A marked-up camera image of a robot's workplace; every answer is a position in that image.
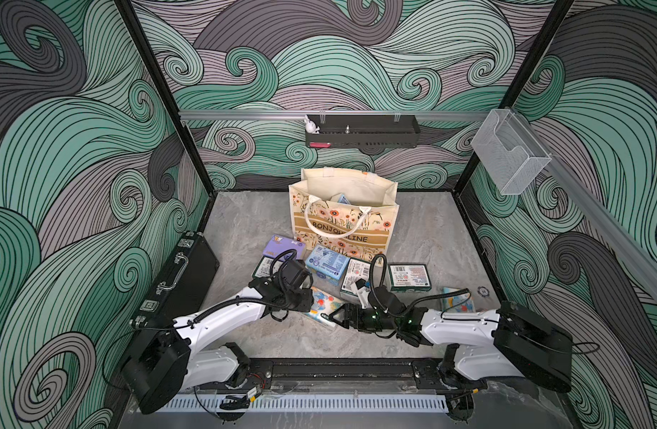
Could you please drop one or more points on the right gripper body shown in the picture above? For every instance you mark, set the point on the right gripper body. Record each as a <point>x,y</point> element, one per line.
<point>372,322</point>

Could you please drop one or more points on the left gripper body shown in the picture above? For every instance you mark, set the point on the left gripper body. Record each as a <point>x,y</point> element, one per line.
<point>298,301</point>

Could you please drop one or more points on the colourful splash tissue pack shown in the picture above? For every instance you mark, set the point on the colourful splash tissue pack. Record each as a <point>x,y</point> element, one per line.
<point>323,304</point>

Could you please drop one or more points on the green white tissue pack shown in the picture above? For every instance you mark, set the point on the green white tissue pack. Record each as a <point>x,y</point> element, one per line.
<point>356,270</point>

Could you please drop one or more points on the blue purple-dot tissue pack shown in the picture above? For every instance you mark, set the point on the blue purple-dot tissue pack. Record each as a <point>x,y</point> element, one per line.
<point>341,199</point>

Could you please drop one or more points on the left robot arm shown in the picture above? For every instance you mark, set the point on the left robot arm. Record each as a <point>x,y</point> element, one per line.
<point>170,355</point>

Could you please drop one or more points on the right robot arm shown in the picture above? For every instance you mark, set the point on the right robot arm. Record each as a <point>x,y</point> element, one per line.
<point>508,342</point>

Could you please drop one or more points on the floral canvas tote bag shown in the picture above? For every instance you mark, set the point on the floral canvas tote bag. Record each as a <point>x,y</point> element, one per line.
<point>360,230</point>

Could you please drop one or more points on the green botare tissue pack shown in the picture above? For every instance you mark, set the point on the green botare tissue pack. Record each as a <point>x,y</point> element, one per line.
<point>263,269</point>

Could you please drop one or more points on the light blue tissue pack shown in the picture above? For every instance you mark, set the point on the light blue tissue pack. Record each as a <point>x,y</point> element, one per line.
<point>327,264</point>

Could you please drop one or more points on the purple tissue pack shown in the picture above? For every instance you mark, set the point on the purple tissue pack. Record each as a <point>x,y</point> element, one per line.
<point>279,244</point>

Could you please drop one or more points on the green barcode tissue pack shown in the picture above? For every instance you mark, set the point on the green barcode tissue pack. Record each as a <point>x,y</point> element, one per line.
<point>409,277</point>

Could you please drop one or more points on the blue cartoon tissue pack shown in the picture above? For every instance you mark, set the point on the blue cartoon tissue pack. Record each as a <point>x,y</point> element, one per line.
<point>461,303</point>

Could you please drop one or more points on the black hard carry case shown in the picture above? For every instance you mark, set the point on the black hard carry case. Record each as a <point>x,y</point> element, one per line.
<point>182,284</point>

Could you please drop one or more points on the white bunny figurine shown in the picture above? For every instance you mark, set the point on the white bunny figurine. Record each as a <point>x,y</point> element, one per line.
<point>310,126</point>

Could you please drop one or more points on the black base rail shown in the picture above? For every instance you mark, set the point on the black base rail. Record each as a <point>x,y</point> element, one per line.
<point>339,370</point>

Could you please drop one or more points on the white cable duct strip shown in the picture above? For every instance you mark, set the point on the white cable duct strip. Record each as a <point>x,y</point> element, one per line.
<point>341,403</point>

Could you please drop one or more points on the clear plastic wall bin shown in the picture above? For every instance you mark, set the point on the clear plastic wall bin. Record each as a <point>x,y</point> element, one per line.
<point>510,151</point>

